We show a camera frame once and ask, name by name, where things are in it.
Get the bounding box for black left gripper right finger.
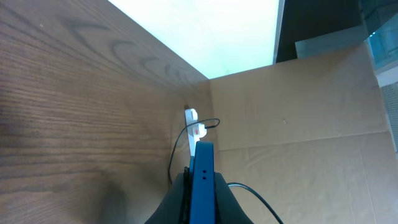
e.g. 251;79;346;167
215;172;253;224

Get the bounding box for white power strip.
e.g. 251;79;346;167
185;108;198;157

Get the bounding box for white USB charger plug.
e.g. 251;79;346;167
192;123;207;138

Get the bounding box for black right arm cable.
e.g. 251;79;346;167
227;182;284;224

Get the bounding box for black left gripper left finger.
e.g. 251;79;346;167
145;173;190;224

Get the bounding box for blue Galaxy smartphone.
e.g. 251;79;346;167
189;141;216;224

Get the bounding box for black charger cable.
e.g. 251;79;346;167
167;118;221;186

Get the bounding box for brown cardboard sheet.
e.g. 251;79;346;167
210;44;397;223

